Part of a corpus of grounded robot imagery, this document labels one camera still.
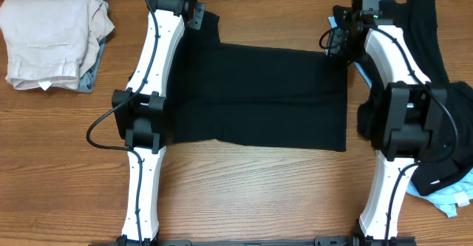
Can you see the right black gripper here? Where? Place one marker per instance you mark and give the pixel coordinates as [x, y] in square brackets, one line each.
[352, 60]

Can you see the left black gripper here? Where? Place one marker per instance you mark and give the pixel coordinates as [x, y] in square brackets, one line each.
[197, 18]

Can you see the black t-shirt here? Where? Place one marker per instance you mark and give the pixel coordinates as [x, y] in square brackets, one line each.
[256, 96]

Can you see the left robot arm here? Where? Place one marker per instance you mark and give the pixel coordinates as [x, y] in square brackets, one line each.
[139, 114]

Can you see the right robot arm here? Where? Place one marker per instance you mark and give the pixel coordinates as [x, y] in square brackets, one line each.
[405, 126]

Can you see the black garment with white logo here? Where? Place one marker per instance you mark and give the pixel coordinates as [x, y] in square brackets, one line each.
[443, 72]

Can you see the folded grey denim garment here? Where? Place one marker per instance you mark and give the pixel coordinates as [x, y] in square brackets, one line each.
[90, 76]

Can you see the folded beige shorts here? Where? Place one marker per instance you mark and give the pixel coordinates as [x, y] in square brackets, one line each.
[52, 42]

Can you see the light blue t-shirt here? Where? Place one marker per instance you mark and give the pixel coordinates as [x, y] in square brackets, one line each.
[443, 198]

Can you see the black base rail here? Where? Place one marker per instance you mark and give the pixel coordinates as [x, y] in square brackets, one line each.
[251, 242]

